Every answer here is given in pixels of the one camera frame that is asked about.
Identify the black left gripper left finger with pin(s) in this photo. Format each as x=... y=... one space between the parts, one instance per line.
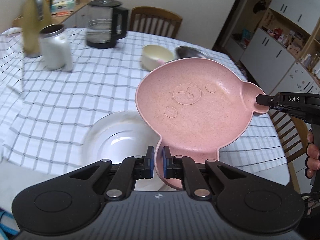
x=71 y=201

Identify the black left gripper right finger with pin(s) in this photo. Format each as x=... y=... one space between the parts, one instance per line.
x=246 y=201

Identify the pink bear-shaped plate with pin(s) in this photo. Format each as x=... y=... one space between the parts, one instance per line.
x=196 y=106

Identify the large stainless steel bowl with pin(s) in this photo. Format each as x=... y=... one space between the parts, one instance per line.
x=183 y=52

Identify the cream bowl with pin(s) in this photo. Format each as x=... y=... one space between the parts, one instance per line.
x=154 y=56

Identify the person's right hand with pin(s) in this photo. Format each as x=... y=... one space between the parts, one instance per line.
x=312 y=161

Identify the wooden chair right side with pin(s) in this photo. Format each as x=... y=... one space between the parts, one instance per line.
x=292 y=133

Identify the white cabinet unit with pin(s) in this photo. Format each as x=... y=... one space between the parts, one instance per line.
x=277 y=43

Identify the white round plate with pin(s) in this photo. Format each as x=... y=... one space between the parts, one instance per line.
x=116 y=137

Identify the checkered tablecloth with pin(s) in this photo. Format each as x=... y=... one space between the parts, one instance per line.
x=45 y=114

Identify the wooden chair behind table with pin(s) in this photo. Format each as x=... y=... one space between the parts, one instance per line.
x=155 y=21

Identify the glass electric kettle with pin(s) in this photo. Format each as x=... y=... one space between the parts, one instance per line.
x=107 y=23

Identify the wooden side shelf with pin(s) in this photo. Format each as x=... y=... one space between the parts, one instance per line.
x=60 y=17

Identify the gold thermos jug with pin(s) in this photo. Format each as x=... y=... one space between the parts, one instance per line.
x=35 y=16

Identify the tissue box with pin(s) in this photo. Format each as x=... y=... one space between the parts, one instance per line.
x=60 y=6

